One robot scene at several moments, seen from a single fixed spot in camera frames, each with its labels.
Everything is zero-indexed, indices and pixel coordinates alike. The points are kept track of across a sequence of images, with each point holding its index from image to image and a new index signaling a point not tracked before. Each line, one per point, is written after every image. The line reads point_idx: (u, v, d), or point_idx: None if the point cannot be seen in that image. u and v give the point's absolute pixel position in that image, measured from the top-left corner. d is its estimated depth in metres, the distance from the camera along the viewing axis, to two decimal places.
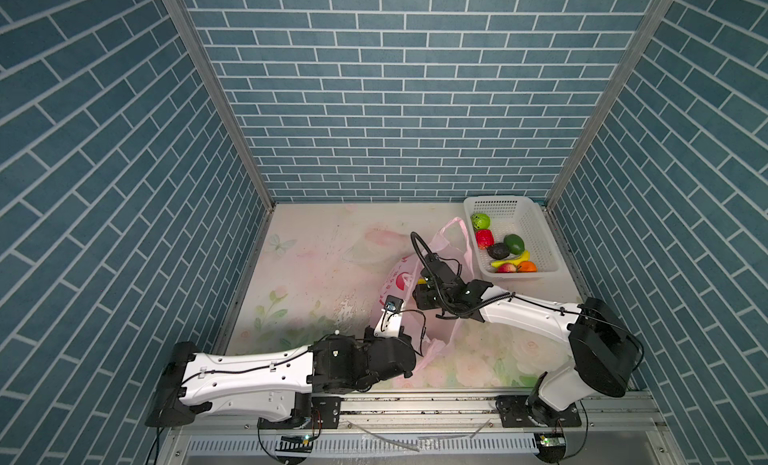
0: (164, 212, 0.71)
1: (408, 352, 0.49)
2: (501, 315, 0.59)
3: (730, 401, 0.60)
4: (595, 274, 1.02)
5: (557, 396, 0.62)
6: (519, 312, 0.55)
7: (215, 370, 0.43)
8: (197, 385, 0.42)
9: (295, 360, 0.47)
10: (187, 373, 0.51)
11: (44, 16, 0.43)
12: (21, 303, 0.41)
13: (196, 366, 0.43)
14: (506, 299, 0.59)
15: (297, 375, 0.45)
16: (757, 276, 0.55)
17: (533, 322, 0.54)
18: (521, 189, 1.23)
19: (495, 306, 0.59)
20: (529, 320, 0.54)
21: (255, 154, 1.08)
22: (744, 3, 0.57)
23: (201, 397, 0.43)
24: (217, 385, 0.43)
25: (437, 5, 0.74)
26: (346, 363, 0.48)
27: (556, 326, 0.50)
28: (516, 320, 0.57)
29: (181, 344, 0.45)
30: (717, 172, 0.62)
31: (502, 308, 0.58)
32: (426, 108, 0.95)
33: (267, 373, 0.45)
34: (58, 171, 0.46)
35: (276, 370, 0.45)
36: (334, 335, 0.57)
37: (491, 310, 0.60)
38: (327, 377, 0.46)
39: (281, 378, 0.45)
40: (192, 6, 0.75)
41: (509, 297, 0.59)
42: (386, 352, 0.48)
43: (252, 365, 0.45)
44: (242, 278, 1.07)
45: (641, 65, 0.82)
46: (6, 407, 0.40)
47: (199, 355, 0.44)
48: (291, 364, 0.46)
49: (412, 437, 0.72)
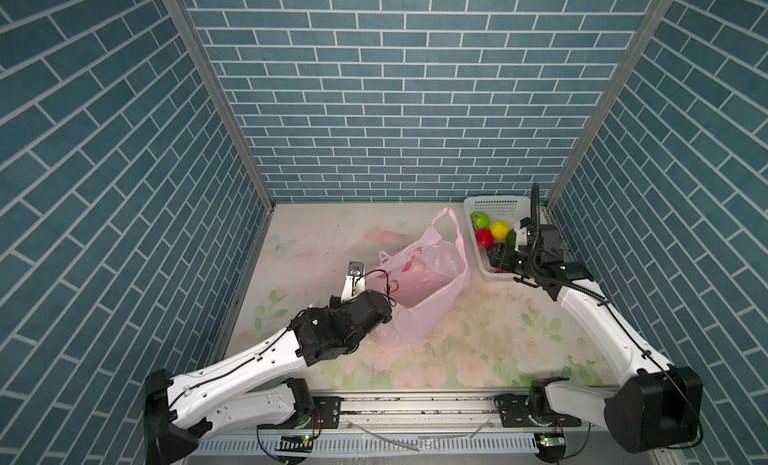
0: (163, 212, 0.70)
1: (383, 298, 0.54)
2: (580, 314, 0.55)
3: (730, 401, 0.60)
4: (596, 274, 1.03)
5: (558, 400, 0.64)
6: (600, 323, 0.50)
7: (200, 383, 0.42)
8: (187, 404, 0.40)
9: (278, 343, 0.47)
10: (171, 400, 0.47)
11: (44, 16, 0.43)
12: (21, 303, 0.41)
13: (179, 387, 0.42)
14: (594, 300, 0.53)
15: (286, 353, 0.46)
16: (758, 276, 0.55)
17: (606, 345, 0.49)
18: (521, 189, 1.23)
19: (579, 300, 0.54)
20: (605, 342, 0.49)
21: (255, 154, 1.08)
22: (744, 3, 0.57)
23: (196, 414, 0.41)
24: (208, 395, 0.41)
25: (437, 4, 0.74)
26: (327, 328, 0.49)
27: (628, 361, 0.45)
28: (591, 330, 0.52)
29: (155, 374, 0.42)
30: (717, 172, 0.62)
31: (584, 307, 0.53)
32: (427, 108, 0.95)
33: (254, 364, 0.45)
34: (57, 171, 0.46)
35: (262, 358, 0.45)
36: (309, 309, 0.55)
37: (571, 297, 0.56)
38: (313, 345, 0.47)
39: (270, 363, 0.45)
40: (192, 5, 0.74)
41: (601, 302, 0.52)
42: (363, 314, 0.52)
43: (236, 364, 0.44)
44: (243, 278, 1.07)
45: (641, 65, 0.82)
46: (6, 407, 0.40)
47: (177, 376, 0.42)
48: (276, 347, 0.47)
49: (412, 437, 0.72)
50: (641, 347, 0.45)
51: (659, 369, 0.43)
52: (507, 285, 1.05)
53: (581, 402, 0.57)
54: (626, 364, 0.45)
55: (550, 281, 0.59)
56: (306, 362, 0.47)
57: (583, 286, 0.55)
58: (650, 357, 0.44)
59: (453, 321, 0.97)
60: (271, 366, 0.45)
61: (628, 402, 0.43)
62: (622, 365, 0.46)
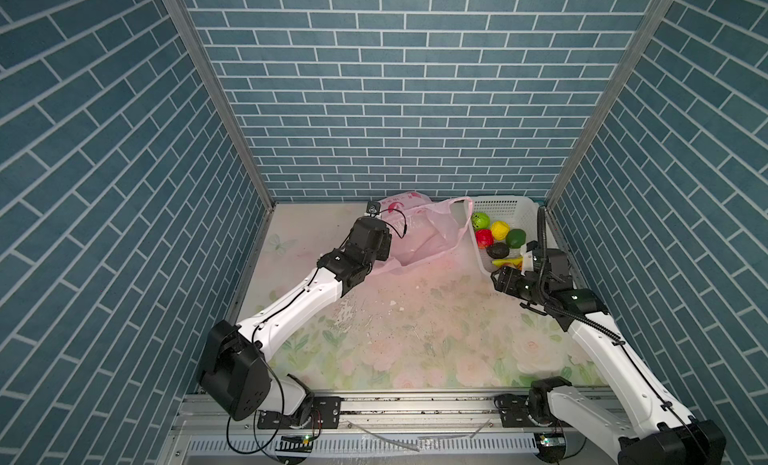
0: (164, 212, 0.71)
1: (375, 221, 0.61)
2: (594, 351, 0.52)
3: (730, 401, 0.60)
4: (595, 273, 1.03)
5: (565, 413, 0.62)
6: (615, 364, 0.48)
7: (266, 318, 0.46)
8: (267, 333, 0.44)
9: (316, 277, 0.54)
10: (246, 335, 0.44)
11: (44, 16, 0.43)
12: (21, 303, 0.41)
13: (250, 326, 0.44)
14: (610, 340, 0.50)
15: (327, 280, 0.54)
16: (757, 276, 0.55)
17: (623, 391, 0.47)
18: (521, 189, 1.23)
19: (594, 338, 0.51)
20: (621, 385, 0.47)
21: (255, 154, 1.08)
22: (744, 3, 0.57)
23: (275, 342, 0.44)
24: (280, 325, 0.46)
25: (437, 4, 0.74)
26: (348, 261, 0.59)
27: (647, 410, 0.42)
28: (606, 369, 0.50)
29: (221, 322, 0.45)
30: (717, 172, 0.62)
31: (599, 345, 0.50)
32: (427, 108, 0.95)
33: (306, 294, 0.51)
34: (58, 171, 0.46)
35: (312, 288, 0.52)
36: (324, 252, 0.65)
37: (584, 332, 0.53)
38: (345, 271, 0.56)
39: (320, 288, 0.52)
40: (192, 5, 0.74)
41: (618, 342, 0.49)
42: (367, 233, 0.59)
43: (288, 299, 0.50)
44: (243, 278, 1.07)
45: (641, 65, 0.82)
46: (6, 407, 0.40)
47: (241, 322, 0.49)
48: (317, 279, 0.54)
49: (412, 437, 0.72)
50: (661, 397, 0.43)
51: (680, 422, 0.41)
52: None
53: (587, 420, 0.56)
54: (646, 415, 0.43)
55: (561, 313, 0.56)
56: (342, 288, 0.55)
57: (597, 324, 0.52)
58: (670, 409, 0.42)
59: (453, 321, 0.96)
60: (321, 292, 0.52)
61: (645, 456, 0.41)
62: (642, 415, 0.43)
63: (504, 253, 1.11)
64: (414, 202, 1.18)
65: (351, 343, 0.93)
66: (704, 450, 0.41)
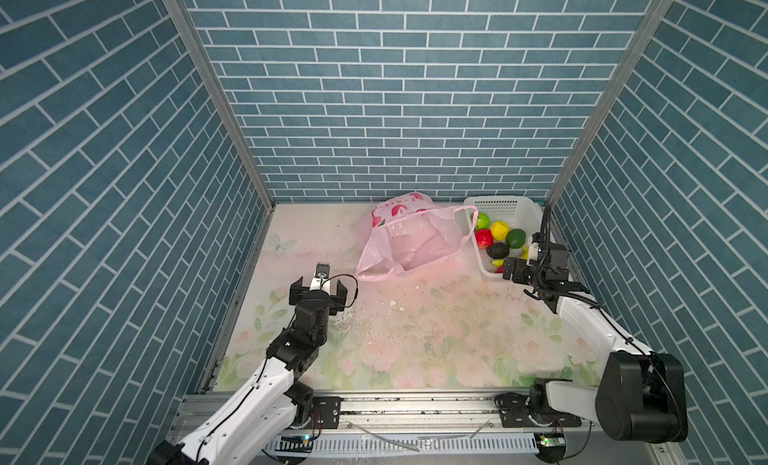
0: (164, 212, 0.71)
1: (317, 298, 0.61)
2: (571, 316, 0.60)
3: (730, 402, 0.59)
4: (595, 274, 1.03)
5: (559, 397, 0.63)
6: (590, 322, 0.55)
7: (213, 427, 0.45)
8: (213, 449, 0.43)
9: (267, 370, 0.54)
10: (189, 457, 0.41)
11: (44, 16, 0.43)
12: (21, 303, 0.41)
13: (193, 441, 0.43)
14: (588, 304, 0.58)
15: (279, 371, 0.54)
16: (758, 276, 0.55)
17: (596, 340, 0.53)
18: (521, 189, 1.23)
19: (573, 303, 0.60)
20: (595, 338, 0.53)
21: (255, 154, 1.08)
22: (744, 3, 0.57)
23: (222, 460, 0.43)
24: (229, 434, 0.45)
25: (437, 4, 0.74)
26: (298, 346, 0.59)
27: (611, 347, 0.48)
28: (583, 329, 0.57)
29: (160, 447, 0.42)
30: (717, 172, 0.62)
31: (577, 310, 0.58)
32: (427, 108, 0.95)
33: (256, 392, 0.50)
34: (58, 171, 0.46)
35: (261, 385, 0.52)
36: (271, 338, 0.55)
37: (568, 304, 0.61)
38: (294, 360, 0.57)
39: (270, 385, 0.52)
40: (192, 6, 0.75)
41: (593, 305, 0.58)
42: (310, 319, 0.58)
43: (233, 403, 0.49)
44: (243, 278, 1.07)
45: (641, 65, 0.82)
46: (6, 407, 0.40)
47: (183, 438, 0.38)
48: (268, 373, 0.54)
49: (412, 437, 0.72)
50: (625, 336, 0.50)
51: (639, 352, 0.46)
52: (507, 285, 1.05)
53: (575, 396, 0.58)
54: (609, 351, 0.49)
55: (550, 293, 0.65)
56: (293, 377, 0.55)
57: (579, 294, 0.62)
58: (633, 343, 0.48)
59: (453, 321, 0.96)
60: (272, 388, 0.52)
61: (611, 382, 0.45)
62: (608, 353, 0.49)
63: (503, 253, 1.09)
64: (417, 204, 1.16)
65: (351, 343, 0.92)
66: (660, 374, 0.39)
